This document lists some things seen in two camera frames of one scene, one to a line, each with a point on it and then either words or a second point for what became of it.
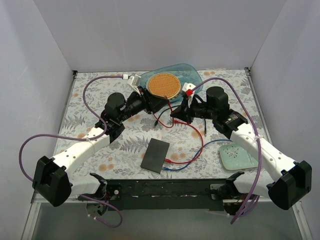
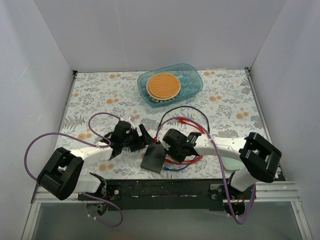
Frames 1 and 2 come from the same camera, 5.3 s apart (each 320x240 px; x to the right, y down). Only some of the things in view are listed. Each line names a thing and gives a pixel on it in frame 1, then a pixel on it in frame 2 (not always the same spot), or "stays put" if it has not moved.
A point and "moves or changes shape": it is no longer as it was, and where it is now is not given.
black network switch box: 155,156 stays put
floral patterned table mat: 195,149 stays put
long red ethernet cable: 173,121 moves or changes shape
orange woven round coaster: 164,85 stays put
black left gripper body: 148,103 to 137,141
